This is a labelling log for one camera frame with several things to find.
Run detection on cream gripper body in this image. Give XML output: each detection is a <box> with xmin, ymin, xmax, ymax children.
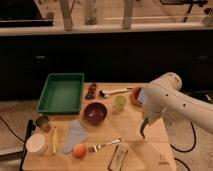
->
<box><xmin>142</xmin><ymin>106</ymin><xmax>165</xmax><ymax>125</ymax></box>

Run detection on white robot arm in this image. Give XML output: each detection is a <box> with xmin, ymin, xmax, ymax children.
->
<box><xmin>142</xmin><ymin>72</ymin><xmax>213</xmax><ymax>134</ymax></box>

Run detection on orange bowl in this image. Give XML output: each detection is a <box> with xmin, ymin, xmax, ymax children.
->
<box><xmin>130</xmin><ymin>86</ymin><xmax>142</xmax><ymax>106</ymax></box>

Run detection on purple bowl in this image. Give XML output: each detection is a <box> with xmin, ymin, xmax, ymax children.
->
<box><xmin>84</xmin><ymin>102</ymin><xmax>107</xmax><ymax>125</ymax></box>

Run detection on blue sponge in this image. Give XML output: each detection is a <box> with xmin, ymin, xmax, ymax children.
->
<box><xmin>137</xmin><ymin>89</ymin><xmax>144</xmax><ymax>104</ymax></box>

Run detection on green plastic cup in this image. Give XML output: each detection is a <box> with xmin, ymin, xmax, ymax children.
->
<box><xmin>115</xmin><ymin>96</ymin><xmax>127</xmax><ymax>111</ymax></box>

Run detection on black rectangular device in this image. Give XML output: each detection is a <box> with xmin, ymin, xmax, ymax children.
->
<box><xmin>108</xmin><ymin>145</ymin><xmax>128</xmax><ymax>171</ymax></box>

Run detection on dark grape bunch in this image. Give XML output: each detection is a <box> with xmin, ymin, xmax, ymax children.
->
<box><xmin>85</xmin><ymin>83</ymin><xmax>97</xmax><ymax>100</ymax></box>

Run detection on silver fork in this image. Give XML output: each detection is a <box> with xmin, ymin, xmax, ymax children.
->
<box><xmin>88</xmin><ymin>138</ymin><xmax>122</xmax><ymax>153</ymax></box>

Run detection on light blue cloth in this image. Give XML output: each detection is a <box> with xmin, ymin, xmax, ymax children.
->
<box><xmin>62</xmin><ymin>120</ymin><xmax>88</xmax><ymax>154</ymax></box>

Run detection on orange peach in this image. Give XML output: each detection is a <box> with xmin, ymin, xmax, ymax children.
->
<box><xmin>72</xmin><ymin>144</ymin><xmax>87</xmax><ymax>158</ymax></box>

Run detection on green plastic tray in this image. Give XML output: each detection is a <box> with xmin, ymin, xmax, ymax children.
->
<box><xmin>37</xmin><ymin>73</ymin><xmax>84</xmax><ymax>115</ymax></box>

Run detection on small brown cup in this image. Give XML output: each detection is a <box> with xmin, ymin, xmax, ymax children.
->
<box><xmin>36</xmin><ymin>116</ymin><xmax>51</xmax><ymax>132</ymax></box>

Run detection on white round container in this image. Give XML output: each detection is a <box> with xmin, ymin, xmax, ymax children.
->
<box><xmin>26</xmin><ymin>133</ymin><xmax>47</xmax><ymax>155</ymax></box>

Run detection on black table clamp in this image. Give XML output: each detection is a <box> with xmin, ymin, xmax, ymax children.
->
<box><xmin>19</xmin><ymin>120</ymin><xmax>36</xmax><ymax>171</ymax></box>

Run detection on black cable right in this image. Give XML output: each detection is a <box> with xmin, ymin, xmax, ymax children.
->
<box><xmin>170</xmin><ymin>121</ymin><xmax>201</xmax><ymax>171</ymax></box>

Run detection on black cable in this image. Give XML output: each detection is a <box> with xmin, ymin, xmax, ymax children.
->
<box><xmin>0</xmin><ymin>115</ymin><xmax>27</xmax><ymax>144</ymax></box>
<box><xmin>170</xmin><ymin>121</ymin><xmax>201</xmax><ymax>171</ymax></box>

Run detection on black cable left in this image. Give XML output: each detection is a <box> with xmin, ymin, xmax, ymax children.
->
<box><xmin>0</xmin><ymin>115</ymin><xmax>27</xmax><ymax>144</ymax></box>

